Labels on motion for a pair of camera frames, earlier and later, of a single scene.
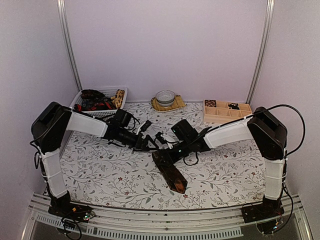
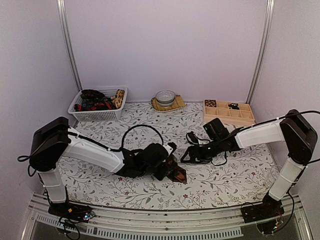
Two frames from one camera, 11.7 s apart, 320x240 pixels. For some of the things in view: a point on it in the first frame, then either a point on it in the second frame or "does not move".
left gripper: [144, 146] → [162, 175]
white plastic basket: [101, 102] does not move
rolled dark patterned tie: [210, 103] does not move
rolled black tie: [234, 106] does not move
